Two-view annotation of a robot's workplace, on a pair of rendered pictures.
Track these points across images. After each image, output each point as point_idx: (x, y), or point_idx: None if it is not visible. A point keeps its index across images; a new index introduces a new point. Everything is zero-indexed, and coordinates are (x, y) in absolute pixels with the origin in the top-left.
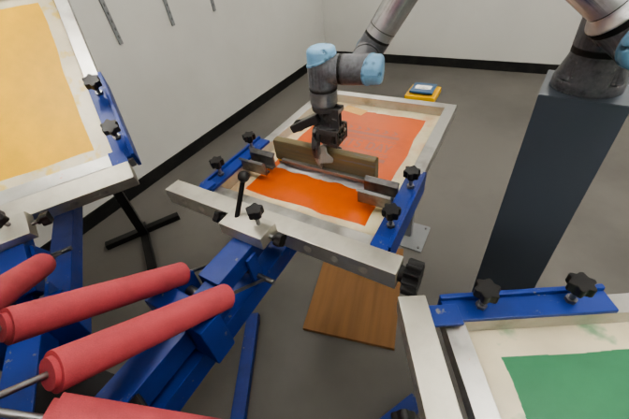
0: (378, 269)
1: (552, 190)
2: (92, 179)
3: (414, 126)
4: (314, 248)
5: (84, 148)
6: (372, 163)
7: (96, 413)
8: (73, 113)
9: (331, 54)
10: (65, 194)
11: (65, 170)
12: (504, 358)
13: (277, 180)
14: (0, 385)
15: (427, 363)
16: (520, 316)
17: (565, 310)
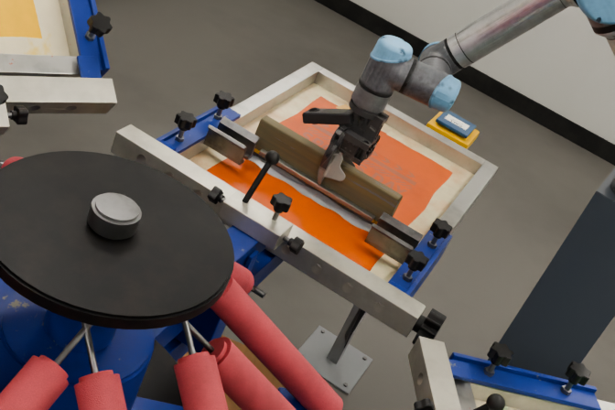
0: (400, 309)
1: (578, 309)
2: (69, 84)
3: (436, 175)
4: (327, 269)
5: (30, 30)
6: (394, 199)
7: (249, 296)
8: None
9: (408, 58)
10: (37, 91)
11: (17, 56)
12: None
13: (249, 178)
14: None
15: (441, 387)
16: (521, 390)
17: (558, 397)
